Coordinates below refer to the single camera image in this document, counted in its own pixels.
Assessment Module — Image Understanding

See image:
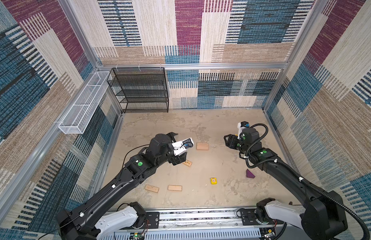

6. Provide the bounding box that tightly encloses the black wire mesh shelf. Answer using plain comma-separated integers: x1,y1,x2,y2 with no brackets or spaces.
108,67,169,114

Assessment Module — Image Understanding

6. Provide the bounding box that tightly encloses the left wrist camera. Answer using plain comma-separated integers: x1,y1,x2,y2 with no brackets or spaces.
171,138,194,156

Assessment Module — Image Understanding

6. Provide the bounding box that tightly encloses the yellow target cube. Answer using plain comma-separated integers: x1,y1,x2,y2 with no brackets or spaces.
210,178,217,185

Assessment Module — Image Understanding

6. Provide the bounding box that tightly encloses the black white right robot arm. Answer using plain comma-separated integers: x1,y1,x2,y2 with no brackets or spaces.
223,122,351,240

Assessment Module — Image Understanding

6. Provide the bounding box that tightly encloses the aluminium mounting rail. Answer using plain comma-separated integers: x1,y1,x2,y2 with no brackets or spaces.
74,204,327,240

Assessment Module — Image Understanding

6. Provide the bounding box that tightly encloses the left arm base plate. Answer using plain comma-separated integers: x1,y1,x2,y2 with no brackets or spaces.
141,212,160,230

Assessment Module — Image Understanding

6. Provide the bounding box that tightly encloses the white wire mesh basket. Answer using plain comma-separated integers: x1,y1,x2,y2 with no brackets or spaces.
58,72,110,135

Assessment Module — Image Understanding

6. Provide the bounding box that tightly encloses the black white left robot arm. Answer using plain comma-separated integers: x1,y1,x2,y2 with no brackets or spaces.
56,132,194,240

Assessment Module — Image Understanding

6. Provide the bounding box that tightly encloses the purple triangular block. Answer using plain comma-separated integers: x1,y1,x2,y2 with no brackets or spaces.
246,169,255,179

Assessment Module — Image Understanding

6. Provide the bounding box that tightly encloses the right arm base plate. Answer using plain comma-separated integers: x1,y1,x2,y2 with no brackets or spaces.
236,208,262,226

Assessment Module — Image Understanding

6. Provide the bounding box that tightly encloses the printed wood block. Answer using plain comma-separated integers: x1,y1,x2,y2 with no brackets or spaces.
144,185,159,193
183,161,192,167

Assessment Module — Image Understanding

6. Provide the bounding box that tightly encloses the plain wood block front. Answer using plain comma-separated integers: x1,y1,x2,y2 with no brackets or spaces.
167,185,182,192

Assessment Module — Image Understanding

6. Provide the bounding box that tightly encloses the plain wood block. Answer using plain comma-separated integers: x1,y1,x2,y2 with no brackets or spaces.
196,142,209,151
167,185,182,192

